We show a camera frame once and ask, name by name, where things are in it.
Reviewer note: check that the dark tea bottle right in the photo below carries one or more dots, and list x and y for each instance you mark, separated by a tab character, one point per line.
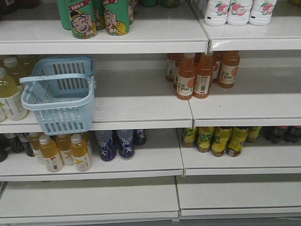
25	141

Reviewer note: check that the orange juice bottle right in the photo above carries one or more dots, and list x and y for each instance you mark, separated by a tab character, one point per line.
229	69

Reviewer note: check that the white peach drink bottle right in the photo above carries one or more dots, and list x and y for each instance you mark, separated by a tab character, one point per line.
261	12

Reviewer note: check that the orange juice bottle front middle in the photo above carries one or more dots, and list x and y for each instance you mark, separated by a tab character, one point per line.
204	71

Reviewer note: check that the orange juice bottle rear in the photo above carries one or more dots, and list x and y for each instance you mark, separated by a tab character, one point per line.
171	59

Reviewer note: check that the pale yellow drink bottle left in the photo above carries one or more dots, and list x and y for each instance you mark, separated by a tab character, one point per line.
10	97

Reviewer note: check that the dark tea bottle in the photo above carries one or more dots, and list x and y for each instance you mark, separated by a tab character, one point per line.
14	142
25	141
4	148

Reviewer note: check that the green cartoon can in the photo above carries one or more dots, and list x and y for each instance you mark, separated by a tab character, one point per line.
78	16
116	17

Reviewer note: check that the yellow vitamin drink bottle front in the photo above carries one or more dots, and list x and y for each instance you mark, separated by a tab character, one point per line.
79	152

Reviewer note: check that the orange juice bottle front left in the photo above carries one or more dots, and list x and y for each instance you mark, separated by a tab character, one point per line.
186	77

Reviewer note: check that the dark tea bottle middle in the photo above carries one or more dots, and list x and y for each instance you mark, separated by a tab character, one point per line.
14	142

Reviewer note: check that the blue sports drink bottle middle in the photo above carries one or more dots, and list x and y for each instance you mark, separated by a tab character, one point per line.
126	144

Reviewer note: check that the white peach drink bottle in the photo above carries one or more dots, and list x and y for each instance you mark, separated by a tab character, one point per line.
261	12
216	12
239	12

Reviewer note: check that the pale yellow drink bottle right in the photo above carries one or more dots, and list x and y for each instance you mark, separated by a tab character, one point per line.
15	70

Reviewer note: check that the green cartoon can right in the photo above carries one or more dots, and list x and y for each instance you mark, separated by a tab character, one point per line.
116	17

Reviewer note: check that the dark tea bottle left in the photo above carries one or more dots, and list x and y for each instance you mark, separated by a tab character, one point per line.
4	148

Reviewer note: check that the yellow vitamin drink bottle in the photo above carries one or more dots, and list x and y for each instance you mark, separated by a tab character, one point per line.
50	154
79	152
63	143

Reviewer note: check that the blue sports drink bottle right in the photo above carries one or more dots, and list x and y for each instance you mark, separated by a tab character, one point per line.
139	137

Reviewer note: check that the yellow lemon tea bottle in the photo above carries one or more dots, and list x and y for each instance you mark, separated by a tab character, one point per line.
253	133
221	138
204	138
235	144
189	136

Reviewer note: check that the white store shelving unit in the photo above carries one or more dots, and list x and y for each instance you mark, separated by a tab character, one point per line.
166	183

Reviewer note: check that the cola bottle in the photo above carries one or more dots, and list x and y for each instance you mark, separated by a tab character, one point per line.
274	133
293	134

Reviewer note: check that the white peach drink bottle middle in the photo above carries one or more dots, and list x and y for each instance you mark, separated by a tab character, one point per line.
239	12

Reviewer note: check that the light blue plastic basket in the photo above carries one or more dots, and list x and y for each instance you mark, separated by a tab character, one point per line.
60	93

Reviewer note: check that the green cartoon can left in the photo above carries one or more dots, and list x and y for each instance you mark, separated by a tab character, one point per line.
78	16

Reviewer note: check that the orange juice bottle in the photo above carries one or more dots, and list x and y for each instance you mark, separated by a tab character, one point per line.
186	77
171	59
229	69
204	71

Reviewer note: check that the white peach drink bottle left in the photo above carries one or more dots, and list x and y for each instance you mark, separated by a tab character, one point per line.
216	12

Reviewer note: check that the pale yellow drink bottle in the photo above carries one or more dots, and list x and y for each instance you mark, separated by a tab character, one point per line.
15	70
10	97

